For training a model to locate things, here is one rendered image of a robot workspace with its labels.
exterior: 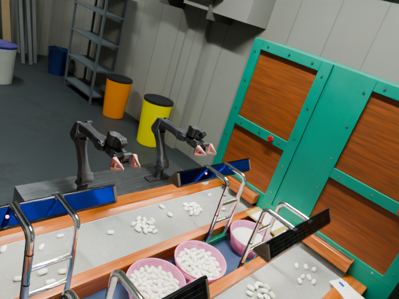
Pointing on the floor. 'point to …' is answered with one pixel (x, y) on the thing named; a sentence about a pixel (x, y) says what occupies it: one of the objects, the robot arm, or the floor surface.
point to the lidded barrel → (7, 61)
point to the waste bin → (57, 60)
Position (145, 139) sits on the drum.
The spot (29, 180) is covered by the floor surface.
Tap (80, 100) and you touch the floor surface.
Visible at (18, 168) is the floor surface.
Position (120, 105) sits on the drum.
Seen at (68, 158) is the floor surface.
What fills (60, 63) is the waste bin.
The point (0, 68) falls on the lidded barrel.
